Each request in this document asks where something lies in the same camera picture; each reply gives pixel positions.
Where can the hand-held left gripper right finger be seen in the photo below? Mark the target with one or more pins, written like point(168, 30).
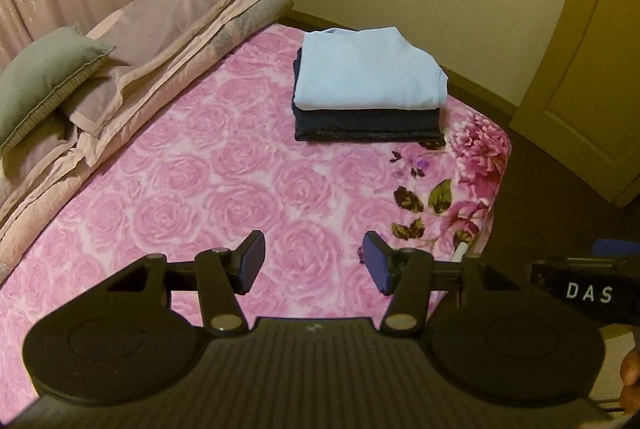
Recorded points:
point(375, 261)

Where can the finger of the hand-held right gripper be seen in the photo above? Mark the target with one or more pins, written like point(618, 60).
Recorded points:
point(617, 249)

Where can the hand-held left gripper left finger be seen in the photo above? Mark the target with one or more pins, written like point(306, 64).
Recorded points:
point(252, 259)

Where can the light blue sweatshirt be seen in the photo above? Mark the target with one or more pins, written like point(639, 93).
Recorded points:
point(365, 69)

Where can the person's right hand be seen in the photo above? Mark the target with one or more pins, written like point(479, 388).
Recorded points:
point(632, 379)

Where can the white tube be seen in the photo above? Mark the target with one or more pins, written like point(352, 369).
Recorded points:
point(460, 253)

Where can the pink floral blanket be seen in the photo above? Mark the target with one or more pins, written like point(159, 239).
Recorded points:
point(225, 169)

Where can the folded navy garment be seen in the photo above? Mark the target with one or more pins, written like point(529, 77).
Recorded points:
point(370, 124)

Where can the cream door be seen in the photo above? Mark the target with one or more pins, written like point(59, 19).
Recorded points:
point(575, 84)

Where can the pale pink quilt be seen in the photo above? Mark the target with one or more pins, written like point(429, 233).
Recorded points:
point(165, 24)

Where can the grey-green pillow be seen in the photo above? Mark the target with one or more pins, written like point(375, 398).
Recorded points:
point(40, 74)

